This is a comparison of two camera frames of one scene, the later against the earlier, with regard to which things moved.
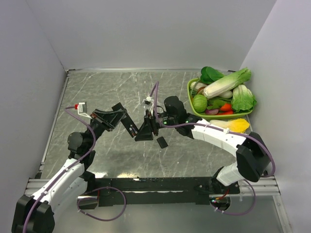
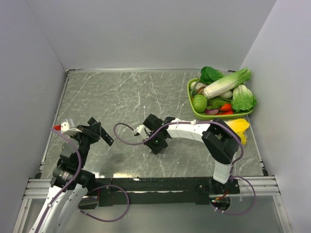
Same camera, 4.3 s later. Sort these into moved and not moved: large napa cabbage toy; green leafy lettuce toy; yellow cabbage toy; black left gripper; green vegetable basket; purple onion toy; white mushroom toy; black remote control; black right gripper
Moved: black left gripper; black right gripper; black remote control
Not moved: green leafy lettuce toy; white mushroom toy; yellow cabbage toy; large napa cabbage toy; green vegetable basket; purple onion toy
